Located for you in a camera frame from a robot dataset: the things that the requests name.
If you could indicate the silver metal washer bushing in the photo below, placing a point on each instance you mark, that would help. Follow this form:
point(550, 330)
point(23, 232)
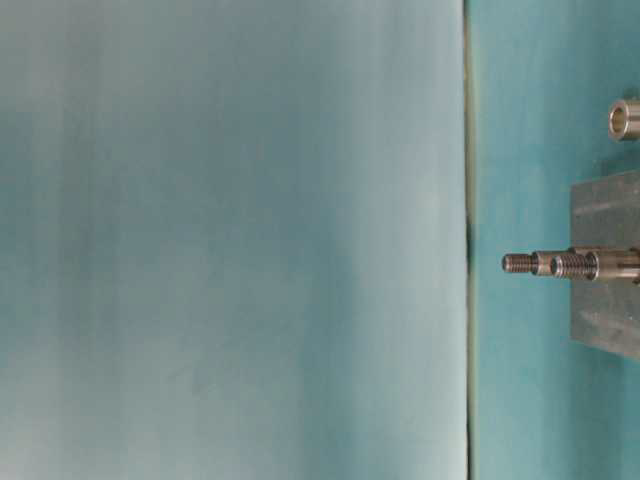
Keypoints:
point(624, 120)

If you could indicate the far threaded steel shaft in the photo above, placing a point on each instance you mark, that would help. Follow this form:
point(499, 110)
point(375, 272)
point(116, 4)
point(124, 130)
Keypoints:
point(537, 263)

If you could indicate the threaded steel shaft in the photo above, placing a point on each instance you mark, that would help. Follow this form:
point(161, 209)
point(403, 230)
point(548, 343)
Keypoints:
point(597, 265)
point(537, 263)

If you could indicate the near threaded steel shaft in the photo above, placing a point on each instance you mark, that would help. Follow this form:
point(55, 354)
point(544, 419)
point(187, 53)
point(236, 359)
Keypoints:
point(597, 265)

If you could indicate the grey metal base plate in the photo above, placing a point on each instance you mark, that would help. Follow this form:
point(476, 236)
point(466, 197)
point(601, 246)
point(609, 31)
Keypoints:
point(605, 212)

